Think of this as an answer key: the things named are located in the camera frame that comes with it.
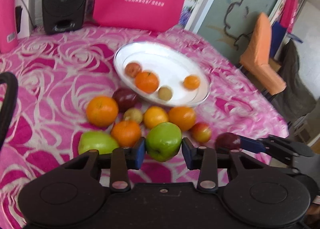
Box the dark red plum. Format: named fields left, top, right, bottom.
left=215, top=133, right=241, bottom=151
left=112, top=87, right=138, bottom=112

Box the oblong green apple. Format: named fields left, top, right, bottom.
left=78, top=131, right=119, bottom=155

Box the tangerine orange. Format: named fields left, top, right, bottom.
left=111, top=121, right=142, bottom=148

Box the red yellow small apple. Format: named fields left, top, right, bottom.
left=190, top=122, right=212, bottom=144

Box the round green apple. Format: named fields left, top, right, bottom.
left=145, top=122, right=182, bottom=162

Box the brown longan fruit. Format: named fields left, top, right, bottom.
left=157, top=86, right=173, bottom=101
left=123, top=107, right=143, bottom=124

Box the medium orange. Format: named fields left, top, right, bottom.
left=168, top=106, right=196, bottom=131

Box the large orange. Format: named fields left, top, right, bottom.
left=86, top=96, right=119, bottom=128

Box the yellow orange lemon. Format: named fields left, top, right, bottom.
left=143, top=106, right=169, bottom=129

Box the tiny orange kumquat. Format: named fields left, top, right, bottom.
left=183, top=74, right=201, bottom=90

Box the small mandarin orange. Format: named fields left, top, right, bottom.
left=135, top=71, right=159, bottom=94

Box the red peach small fruit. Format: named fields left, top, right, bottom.
left=125, top=62, right=142, bottom=78

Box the dark green coat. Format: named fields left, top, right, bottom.
left=271, top=40, right=317, bottom=123

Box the orange covered chair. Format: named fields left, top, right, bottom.
left=240, top=13, right=286, bottom=96

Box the white round plate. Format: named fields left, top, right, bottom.
left=113, top=41, right=211, bottom=107

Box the pink rose tablecloth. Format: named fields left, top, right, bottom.
left=1, top=25, right=289, bottom=228

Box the blue hanging bag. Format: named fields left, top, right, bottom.
left=270, top=21, right=287, bottom=58

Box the pink hanging bag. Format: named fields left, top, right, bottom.
left=279, top=0, right=298, bottom=33

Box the pink thermos bottle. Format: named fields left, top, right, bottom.
left=0, top=0, right=18, bottom=53

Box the white box behind speaker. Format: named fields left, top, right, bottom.
left=15, top=0, right=36, bottom=39

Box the black strap loop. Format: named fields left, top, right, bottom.
left=0, top=71, right=19, bottom=149

